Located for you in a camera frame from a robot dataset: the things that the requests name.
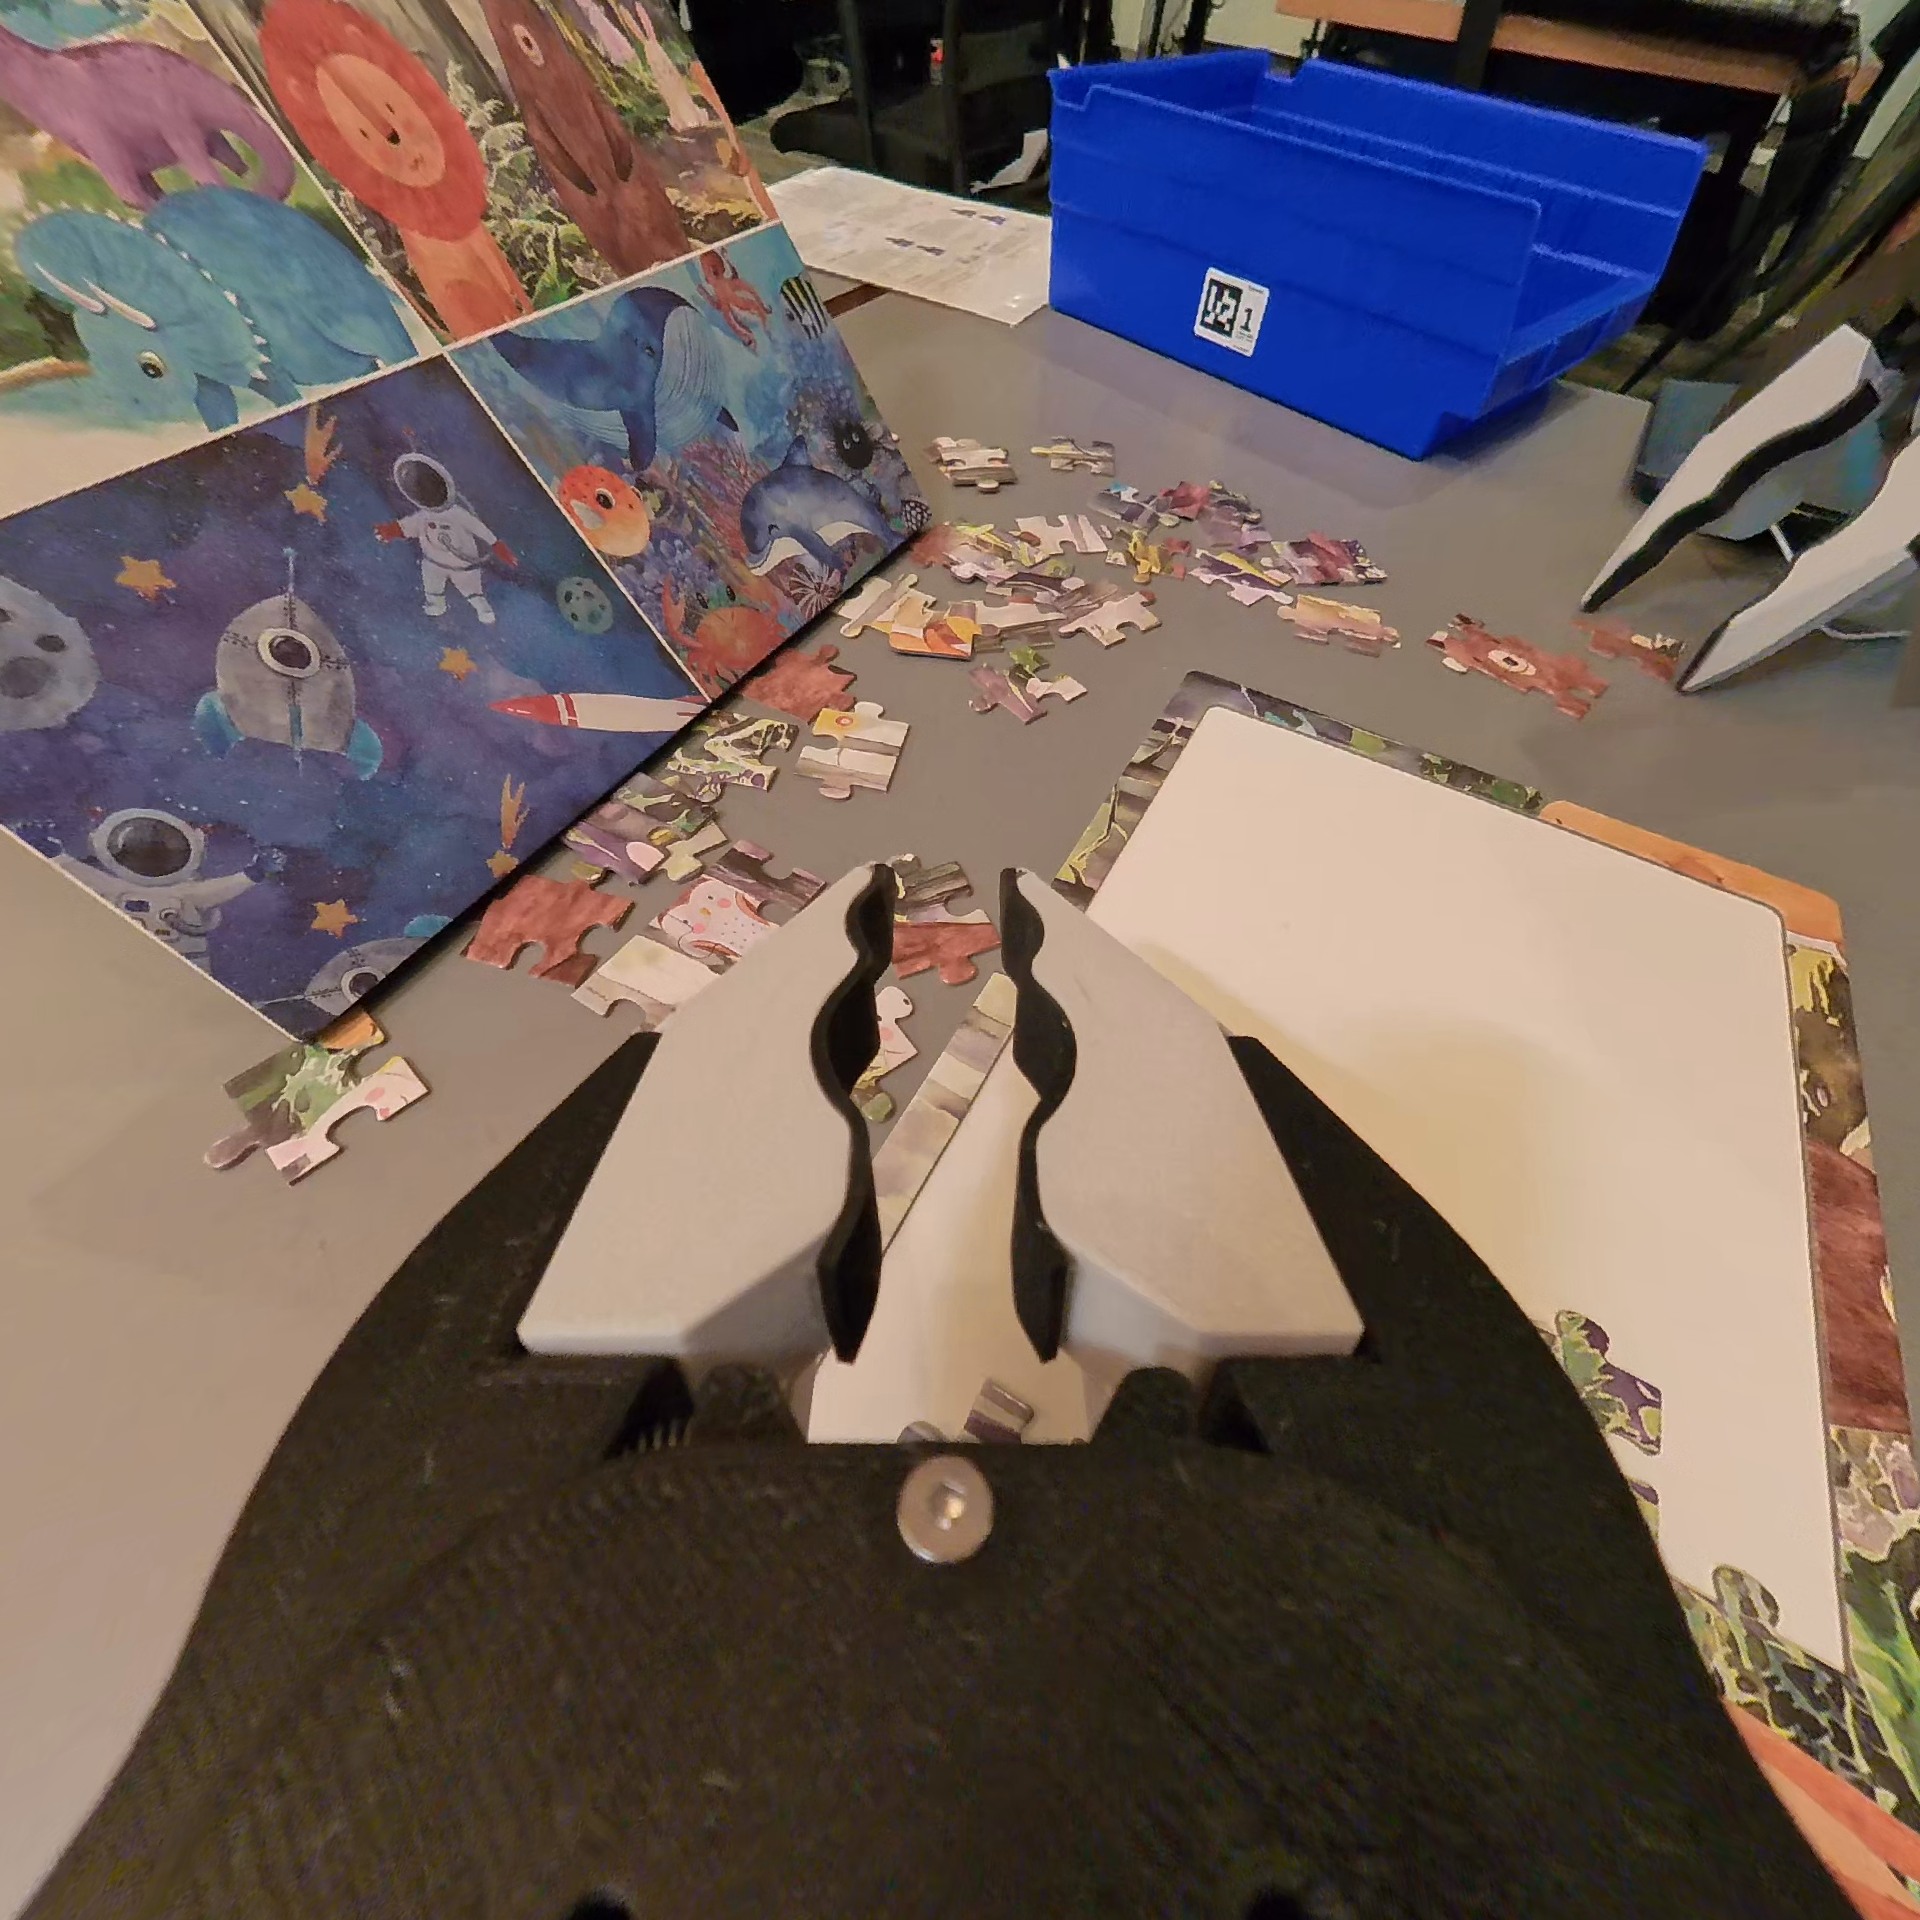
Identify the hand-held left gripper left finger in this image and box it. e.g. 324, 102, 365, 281
515, 859, 903, 1377

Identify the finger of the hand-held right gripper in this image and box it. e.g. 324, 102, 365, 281
1577, 324, 1897, 612
1673, 446, 1920, 697

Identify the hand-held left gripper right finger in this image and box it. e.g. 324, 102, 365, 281
994, 871, 1367, 1386

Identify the plain brown puzzle piece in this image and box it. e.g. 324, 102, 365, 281
1576, 617, 1682, 686

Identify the pile of jigsaw pieces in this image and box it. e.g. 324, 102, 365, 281
204, 431, 1403, 1188

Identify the brown bear face puzzle piece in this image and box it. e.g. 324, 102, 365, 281
1427, 612, 1607, 719

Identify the jigsaw puzzle tray board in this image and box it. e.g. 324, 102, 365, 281
809, 670, 1920, 1920

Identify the wooden desk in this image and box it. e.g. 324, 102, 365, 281
1272, 0, 1861, 109

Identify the blue plastic bin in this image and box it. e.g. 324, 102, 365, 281
1045, 46, 1713, 456

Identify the illustrated puzzle box lid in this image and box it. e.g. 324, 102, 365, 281
0, 0, 935, 1044

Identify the white printed paper sheet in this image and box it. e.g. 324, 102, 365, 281
765, 164, 1053, 327

